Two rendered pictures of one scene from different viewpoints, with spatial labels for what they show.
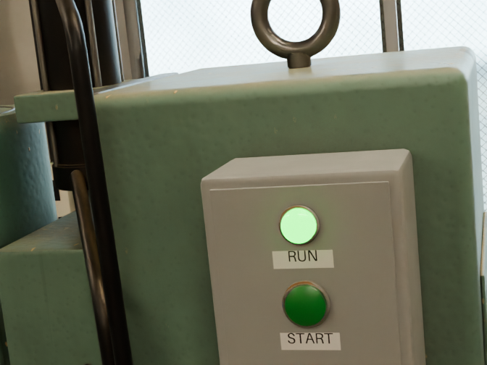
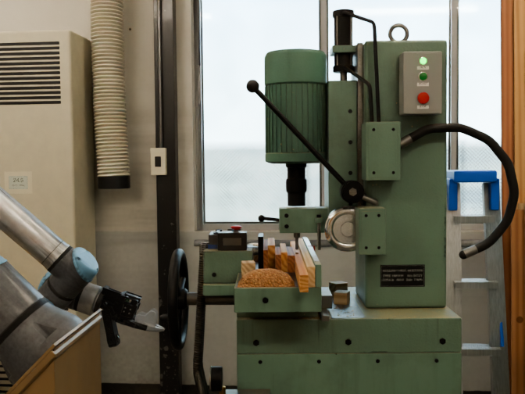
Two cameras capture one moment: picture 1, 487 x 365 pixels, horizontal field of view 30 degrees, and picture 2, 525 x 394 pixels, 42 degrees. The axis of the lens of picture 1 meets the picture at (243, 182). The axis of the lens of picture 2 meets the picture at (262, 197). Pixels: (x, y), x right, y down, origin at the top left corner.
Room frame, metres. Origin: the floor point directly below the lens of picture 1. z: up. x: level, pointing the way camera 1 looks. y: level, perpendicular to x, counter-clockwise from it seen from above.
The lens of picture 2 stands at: (-1.17, 0.86, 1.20)
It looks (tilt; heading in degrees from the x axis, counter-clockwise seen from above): 3 degrees down; 344
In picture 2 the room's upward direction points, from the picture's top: 1 degrees counter-clockwise
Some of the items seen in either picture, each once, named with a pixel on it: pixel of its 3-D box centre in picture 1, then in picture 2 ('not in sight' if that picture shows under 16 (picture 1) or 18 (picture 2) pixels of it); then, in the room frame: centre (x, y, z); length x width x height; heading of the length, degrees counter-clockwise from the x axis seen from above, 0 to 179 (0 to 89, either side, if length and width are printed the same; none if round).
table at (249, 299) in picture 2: not in sight; (259, 278); (0.69, 0.34, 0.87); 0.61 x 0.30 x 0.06; 164
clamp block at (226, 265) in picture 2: not in sight; (229, 263); (0.71, 0.43, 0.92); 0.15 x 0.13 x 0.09; 164
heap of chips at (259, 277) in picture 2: not in sight; (266, 276); (0.45, 0.39, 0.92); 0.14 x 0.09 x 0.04; 74
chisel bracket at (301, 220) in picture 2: not in sight; (303, 222); (0.67, 0.22, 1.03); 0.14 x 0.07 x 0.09; 74
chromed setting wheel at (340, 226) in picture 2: not in sight; (347, 228); (0.53, 0.14, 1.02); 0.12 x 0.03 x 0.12; 74
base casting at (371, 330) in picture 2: not in sight; (340, 316); (0.65, 0.12, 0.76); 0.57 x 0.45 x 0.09; 74
